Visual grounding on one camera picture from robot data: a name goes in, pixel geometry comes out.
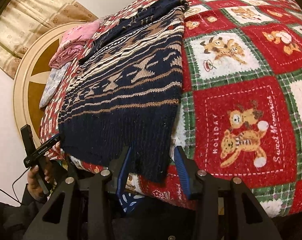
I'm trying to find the navy patterned knit sweater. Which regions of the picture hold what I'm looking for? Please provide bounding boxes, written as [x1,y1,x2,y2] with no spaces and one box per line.
[58,0,188,182]

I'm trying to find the person's left hand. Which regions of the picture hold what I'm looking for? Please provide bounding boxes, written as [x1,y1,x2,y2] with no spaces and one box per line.
[27,157,55,198]

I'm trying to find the round cream wooden headboard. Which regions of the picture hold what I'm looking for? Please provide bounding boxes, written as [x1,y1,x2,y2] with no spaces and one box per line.
[13,22,84,146]

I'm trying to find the red christmas bear bedspread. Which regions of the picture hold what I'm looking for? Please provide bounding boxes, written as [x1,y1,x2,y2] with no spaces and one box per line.
[39,0,302,218]

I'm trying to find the grey white folded garment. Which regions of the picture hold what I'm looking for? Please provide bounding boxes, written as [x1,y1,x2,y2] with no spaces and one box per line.
[39,62,71,108]

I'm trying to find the pink folded garment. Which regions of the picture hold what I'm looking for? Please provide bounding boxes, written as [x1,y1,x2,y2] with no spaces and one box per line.
[49,20,100,69]

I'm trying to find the beige patterned curtain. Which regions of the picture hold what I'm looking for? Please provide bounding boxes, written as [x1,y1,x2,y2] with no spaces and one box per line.
[0,0,97,79]

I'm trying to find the black cable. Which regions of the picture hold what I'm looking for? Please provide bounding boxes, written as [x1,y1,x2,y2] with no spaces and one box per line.
[0,167,31,204]

